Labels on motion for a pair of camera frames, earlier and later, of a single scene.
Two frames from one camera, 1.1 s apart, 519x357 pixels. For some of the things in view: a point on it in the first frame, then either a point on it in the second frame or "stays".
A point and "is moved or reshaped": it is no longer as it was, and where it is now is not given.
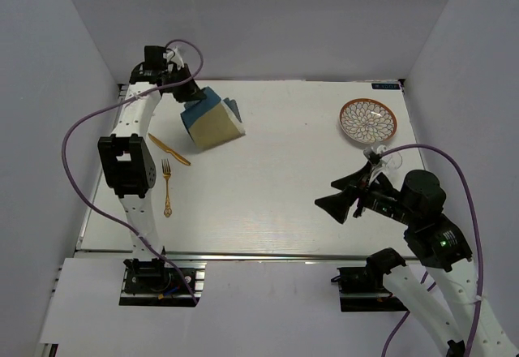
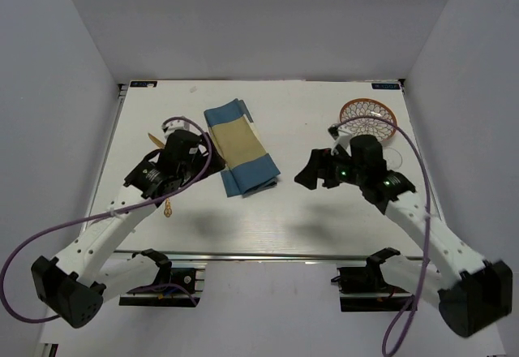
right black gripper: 338,204 to 319,165
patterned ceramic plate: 368,121 stays
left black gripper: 190,92 to 217,162
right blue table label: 385,86 stays
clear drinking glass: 392,160 stays
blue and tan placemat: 211,122 is moved or reshaped
